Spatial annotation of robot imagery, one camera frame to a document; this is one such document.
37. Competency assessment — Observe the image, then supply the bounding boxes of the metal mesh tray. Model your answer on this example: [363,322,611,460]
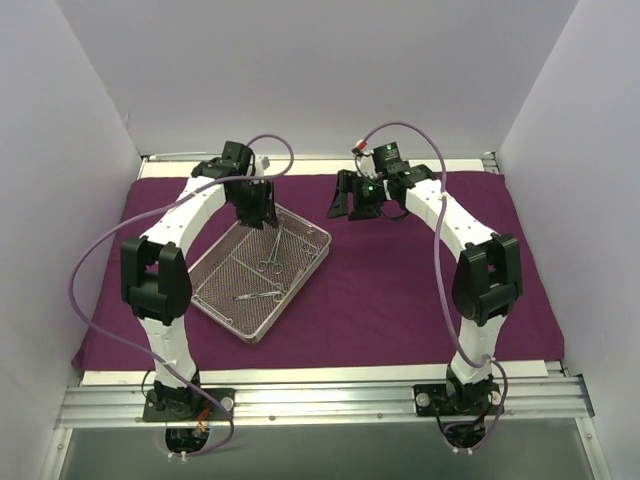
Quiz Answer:
[189,205,332,344]

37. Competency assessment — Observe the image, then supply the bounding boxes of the aluminium rail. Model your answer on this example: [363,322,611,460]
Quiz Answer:
[482,151,564,375]
[56,377,594,428]

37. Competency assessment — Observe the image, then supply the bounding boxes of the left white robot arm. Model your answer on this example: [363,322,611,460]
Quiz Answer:
[120,165,278,419]

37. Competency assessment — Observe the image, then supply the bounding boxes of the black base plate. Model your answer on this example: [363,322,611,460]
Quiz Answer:
[413,381,504,417]
[142,388,236,423]

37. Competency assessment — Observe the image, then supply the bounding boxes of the steel forceps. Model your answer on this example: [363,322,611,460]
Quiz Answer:
[257,226,284,275]

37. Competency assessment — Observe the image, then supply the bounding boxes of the steel surgical scissors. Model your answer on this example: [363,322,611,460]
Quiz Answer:
[233,284,285,303]

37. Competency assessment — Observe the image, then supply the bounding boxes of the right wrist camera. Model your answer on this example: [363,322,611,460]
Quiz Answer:
[352,140,404,177]

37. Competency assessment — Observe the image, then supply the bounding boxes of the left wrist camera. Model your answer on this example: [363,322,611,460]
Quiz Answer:
[220,141,269,177]

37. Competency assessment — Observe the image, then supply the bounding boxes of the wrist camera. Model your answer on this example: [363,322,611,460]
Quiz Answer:
[220,141,269,177]
[352,140,404,177]

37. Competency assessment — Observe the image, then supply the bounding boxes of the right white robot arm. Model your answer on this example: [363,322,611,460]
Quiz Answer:
[328,165,522,413]

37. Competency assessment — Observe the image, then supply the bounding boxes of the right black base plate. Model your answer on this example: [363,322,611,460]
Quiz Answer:
[413,381,504,417]

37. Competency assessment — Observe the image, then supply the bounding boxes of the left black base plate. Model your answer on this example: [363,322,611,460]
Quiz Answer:
[142,388,236,423]

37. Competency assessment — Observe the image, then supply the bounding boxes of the front aluminium rail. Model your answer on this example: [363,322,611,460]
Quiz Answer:
[56,377,594,428]

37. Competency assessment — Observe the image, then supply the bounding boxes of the right side aluminium rail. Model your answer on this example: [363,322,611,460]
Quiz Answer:
[482,151,564,375]

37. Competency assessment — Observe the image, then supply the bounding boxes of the purple cloth wrap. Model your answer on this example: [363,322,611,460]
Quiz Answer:
[72,172,565,371]

